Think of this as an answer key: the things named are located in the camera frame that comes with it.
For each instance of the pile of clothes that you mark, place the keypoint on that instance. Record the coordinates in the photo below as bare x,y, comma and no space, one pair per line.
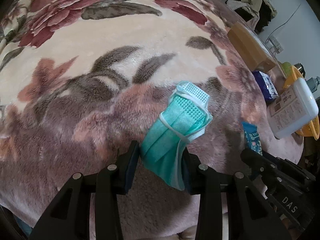
256,13

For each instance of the floral fleece blanket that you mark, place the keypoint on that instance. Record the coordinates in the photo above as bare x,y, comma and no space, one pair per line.
81,79

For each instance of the teal surgical face mask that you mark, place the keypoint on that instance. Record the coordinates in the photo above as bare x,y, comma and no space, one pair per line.
184,120

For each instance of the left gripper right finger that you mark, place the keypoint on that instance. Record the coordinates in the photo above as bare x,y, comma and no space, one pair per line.
249,214

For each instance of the green mesh food cover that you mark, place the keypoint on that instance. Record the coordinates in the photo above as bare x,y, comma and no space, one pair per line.
286,68

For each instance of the brown cardboard box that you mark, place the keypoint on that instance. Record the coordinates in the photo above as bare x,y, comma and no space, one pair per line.
250,47

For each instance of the small blue sachet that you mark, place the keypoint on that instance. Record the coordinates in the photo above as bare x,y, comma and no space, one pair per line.
252,138

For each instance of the dark blue tissue pack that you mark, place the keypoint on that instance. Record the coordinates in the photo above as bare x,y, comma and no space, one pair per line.
266,85

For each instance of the steel electric kettle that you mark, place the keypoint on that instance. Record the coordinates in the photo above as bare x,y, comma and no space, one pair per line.
301,69

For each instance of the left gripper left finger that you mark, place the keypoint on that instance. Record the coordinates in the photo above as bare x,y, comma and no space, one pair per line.
67,215

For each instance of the white plastic bottle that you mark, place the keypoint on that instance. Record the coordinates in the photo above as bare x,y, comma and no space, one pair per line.
276,118

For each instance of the grey green thermos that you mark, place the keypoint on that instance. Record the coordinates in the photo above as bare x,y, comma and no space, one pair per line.
313,83

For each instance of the white power strip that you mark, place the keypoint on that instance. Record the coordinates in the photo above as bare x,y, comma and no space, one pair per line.
273,45

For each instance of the orange plastic basket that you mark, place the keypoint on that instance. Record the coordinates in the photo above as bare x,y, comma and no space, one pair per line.
301,110

